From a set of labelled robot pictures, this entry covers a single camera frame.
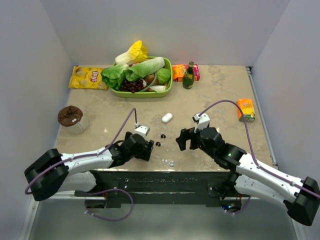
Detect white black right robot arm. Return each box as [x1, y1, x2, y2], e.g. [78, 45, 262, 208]
[176, 127, 320, 226]

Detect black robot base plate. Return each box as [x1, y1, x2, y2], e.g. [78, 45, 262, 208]
[75, 170, 244, 212]

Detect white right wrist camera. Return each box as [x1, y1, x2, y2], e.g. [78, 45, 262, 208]
[192, 113, 210, 133]

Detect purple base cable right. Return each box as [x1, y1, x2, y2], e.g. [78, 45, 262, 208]
[224, 195, 252, 215]

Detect pale romaine lettuce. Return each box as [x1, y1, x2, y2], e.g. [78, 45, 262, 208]
[125, 57, 165, 82]

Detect green lettuce leaf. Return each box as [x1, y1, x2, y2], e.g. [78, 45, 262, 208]
[100, 63, 129, 91]

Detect green plastic basket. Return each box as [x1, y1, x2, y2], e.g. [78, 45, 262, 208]
[111, 57, 173, 99]

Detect orange pink snack box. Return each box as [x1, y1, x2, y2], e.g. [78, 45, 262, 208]
[172, 64, 200, 82]

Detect dark red grapes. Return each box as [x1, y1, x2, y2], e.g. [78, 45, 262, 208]
[119, 79, 147, 93]

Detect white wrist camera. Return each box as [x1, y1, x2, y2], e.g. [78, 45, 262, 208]
[192, 113, 210, 133]
[133, 123, 150, 139]

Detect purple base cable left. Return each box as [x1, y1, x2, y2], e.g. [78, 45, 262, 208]
[84, 188, 135, 222]

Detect yellow Lays chips bag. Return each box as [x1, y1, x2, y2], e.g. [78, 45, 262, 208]
[68, 66, 108, 91]

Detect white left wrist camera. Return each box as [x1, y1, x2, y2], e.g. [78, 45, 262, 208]
[133, 123, 150, 139]

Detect green glass bottle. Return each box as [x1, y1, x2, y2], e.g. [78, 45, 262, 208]
[182, 61, 195, 89]

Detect white earbud charging case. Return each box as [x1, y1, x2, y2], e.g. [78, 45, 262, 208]
[161, 113, 173, 124]

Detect yellow napa cabbage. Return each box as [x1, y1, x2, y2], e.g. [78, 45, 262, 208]
[114, 40, 148, 66]

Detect brown topped beige cup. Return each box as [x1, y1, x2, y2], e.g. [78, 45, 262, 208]
[57, 105, 89, 135]

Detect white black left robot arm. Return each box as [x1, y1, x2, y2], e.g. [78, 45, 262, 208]
[24, 132, 155, 201]

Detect round green cabbage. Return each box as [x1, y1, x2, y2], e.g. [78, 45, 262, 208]
[156, 68, 171, 85]

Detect brown onion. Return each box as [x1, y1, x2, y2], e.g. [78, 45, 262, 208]
[144, 73, 159, 86]

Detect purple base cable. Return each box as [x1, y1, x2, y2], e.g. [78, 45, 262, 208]
[224, 195, 252, 215]
[84, 188, 135, 222]

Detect orange juice carton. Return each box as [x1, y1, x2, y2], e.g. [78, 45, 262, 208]
[236, 98, 256, 123]

